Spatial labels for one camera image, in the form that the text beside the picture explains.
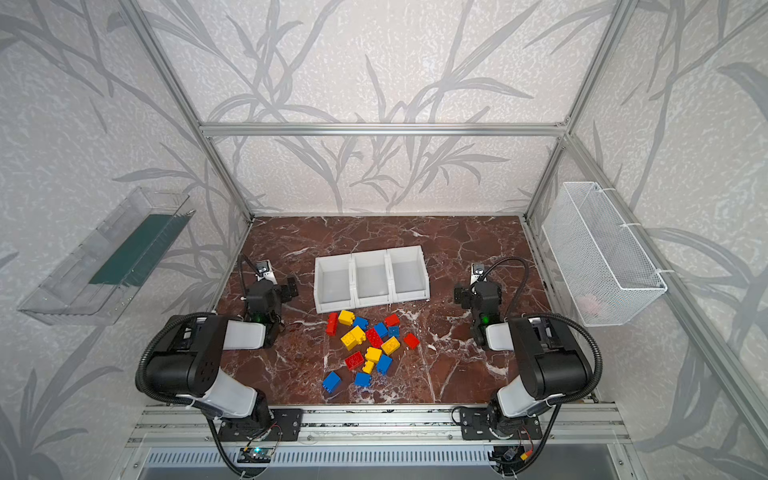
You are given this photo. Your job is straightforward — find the long red lego brick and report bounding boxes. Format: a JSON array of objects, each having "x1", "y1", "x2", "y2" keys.
[{"x1": 325, "y1": 312, "x2": 339, "y2": 336}]

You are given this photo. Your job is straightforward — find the large yellow lego brick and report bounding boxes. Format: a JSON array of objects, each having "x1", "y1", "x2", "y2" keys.
[{"x1": 341, "y1": 326, "x2": 367, "y2": 351}]

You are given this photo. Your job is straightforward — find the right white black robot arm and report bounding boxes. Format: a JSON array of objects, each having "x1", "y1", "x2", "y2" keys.
[{"x1": 454, "y1": 280, "x2": 604, "y2": 430}]

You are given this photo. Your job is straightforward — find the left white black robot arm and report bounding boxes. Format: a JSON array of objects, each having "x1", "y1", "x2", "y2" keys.
[{"x1": 135, "y1": 277, "x2": 299, "y2": 430}]

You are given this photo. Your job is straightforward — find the left white sorting bin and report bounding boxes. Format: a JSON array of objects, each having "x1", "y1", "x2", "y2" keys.
[{"x1": 313, "y1": 254, "x2": 354, "y2": 314}]

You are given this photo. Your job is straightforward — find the white sorting bin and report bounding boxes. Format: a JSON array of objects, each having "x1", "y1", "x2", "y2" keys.
[
  {"x1": 313, "y1": 254, "x2": 354, "y2": 314},
  {"x1": 388, "y1": 245, "x2": 430, "y2": 303},
  {"x1": 352, "y1": 250, "x2": 390, "y2": 308}
]

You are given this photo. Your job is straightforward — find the right white sorting bin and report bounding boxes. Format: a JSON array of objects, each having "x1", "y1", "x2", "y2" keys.
[{"x1": 388, "y1": 245, "x2": 430, "y2": 303}]

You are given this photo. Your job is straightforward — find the yellow lego brick top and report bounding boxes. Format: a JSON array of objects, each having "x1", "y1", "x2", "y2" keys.
[{"x1": 338, "y1": 310, "x2": 356, "y2": 326}]

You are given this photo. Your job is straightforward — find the middle white sorting bin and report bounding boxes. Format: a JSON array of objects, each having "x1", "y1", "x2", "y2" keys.
[{"x1": 352, "y1": 250, "x2": 390, "y2": 308}]

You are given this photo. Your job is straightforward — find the green circuit board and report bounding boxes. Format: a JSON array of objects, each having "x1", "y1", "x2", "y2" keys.
[{"x1": 237, "y1": 447, "x2": 275, "y2": 464}]

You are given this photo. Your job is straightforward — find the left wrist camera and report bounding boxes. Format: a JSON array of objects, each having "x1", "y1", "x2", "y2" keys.
[{"x1": 254, "y1": 260, "x2": 278, "y2": 285}]

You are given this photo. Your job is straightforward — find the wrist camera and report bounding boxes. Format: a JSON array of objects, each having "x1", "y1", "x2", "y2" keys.
[
  {"x1": 470, "y1": 263, "x2": 486, "y2": 283},
  {"x1": 254, "y1": 260, "x2": 278, "y2": 285}
]

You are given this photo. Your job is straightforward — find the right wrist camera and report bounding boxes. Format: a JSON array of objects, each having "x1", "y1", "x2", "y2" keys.
[{"x1": 470, "y1": 263, "x2": 486, "y2": 283}]

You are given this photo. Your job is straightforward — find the white wire mesh basket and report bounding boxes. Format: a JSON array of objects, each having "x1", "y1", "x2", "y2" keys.
[{"x1": 542, "y1": 182, "x2": 668, "y2": 327}]

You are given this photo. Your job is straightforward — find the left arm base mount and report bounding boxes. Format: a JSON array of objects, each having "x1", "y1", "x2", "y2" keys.
[{"x1": 217, "y1": 408, "x2": 304, "y2": 442}]

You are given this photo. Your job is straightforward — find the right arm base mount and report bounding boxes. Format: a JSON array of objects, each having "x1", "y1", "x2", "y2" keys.
[{"x1": 451, "y1": 405, "x2": 543, "y2": 441}]

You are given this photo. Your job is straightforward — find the aluminium front rail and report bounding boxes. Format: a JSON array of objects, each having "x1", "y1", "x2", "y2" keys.
[{"x1": 126, "y1": 403, "x2": 632, "y2": 448}]

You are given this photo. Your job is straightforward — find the clear plastic wall tray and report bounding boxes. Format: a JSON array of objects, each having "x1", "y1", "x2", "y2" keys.
[{"x1": 18, "y1": 187, "x2": 195, "y2": 326}]

